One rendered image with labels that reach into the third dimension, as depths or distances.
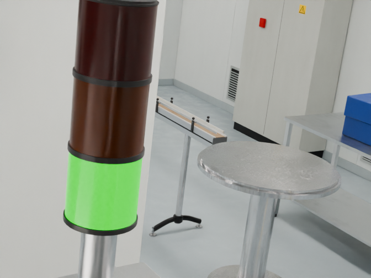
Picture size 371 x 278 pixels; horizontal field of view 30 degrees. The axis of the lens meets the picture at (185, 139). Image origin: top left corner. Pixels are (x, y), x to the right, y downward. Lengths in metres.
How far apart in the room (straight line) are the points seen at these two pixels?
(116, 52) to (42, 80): 1.58
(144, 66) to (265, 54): 7.48
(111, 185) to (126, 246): 1.90
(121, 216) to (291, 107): 7.16
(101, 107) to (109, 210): 0.07
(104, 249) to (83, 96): 0.11
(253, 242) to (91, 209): 4.22
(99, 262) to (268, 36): 7.43
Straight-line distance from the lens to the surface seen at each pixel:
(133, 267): 0.63
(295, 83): 7.53
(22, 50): 1.95
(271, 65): 7.83
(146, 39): 0.43
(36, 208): 2.13
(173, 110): 5.37
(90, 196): 0.45
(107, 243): 0.48
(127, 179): 0.45
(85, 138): 0.44
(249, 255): 4.71
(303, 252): 5.58
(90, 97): 0.43
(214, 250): 5.36
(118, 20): 0.42
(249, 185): 4.13
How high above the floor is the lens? 2.40
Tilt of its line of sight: 18 degrees down
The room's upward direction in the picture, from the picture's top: 7 degrees clockwise
